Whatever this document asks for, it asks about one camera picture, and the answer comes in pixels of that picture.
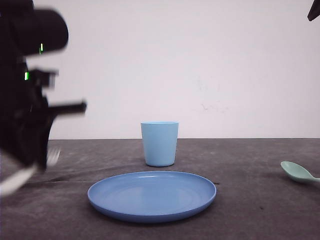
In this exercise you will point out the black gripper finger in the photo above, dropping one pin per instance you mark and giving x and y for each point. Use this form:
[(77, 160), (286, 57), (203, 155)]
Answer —
[(314, 11)]

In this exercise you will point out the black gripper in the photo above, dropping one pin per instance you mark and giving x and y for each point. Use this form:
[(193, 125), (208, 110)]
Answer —
[(25, 115)]

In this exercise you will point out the white plastic fork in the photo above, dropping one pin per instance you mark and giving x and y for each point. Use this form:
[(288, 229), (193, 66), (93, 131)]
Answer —
[(14, 182)]

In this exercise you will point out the light blue plastic cup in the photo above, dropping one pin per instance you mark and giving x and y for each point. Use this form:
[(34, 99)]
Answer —
[(159, 140)]

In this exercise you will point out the green plastic spoon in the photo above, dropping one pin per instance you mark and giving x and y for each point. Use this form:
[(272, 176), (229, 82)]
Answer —
[(298, 173)]

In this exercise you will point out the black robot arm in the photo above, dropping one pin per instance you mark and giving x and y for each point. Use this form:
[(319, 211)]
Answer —
[(26, 31)]

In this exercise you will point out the blue plastic plate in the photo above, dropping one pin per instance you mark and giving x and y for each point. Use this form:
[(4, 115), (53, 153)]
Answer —
[(152, 196)]

